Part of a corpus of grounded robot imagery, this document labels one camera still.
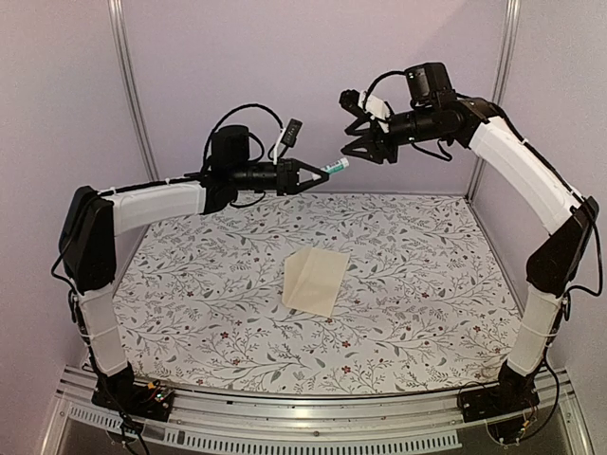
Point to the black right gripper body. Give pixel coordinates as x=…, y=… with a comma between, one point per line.
x=424, y=125

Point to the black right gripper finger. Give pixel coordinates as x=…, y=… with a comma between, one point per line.
x=370, y=150
x=366, y=128

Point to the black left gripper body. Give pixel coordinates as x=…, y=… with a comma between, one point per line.
x=241, y=172

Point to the green white glue stick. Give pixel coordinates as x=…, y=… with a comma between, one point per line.
x=337, y=166

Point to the cream paper envelope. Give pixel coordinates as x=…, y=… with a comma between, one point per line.
x=312, y=280

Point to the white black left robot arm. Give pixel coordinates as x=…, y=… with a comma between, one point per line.
x=96, y=219

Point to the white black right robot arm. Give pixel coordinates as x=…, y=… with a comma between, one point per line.
x=567, y=217

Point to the floral patterned table mat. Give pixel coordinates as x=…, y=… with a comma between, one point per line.
x=423, y=304

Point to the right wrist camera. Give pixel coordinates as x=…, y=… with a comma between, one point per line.
x=362, y=105

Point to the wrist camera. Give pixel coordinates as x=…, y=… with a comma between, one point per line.
x=286, y=139
x=362, y=105

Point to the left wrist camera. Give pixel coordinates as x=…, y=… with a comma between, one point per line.
x=286, y=139

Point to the right aluminium frame post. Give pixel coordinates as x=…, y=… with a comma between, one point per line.
x=509, y=38

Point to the aluminium frame post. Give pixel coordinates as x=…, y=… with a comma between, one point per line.
x=509, y=38
x=127, y=73

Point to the left aluminium frame post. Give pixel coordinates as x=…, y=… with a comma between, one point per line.
x=127, y=73

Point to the front aluminium rail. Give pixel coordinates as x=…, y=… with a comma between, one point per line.
x=207, y=421

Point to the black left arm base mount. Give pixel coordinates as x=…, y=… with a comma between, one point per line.
x=121, y=393

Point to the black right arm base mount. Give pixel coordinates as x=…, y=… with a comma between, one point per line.
x=501, y=405

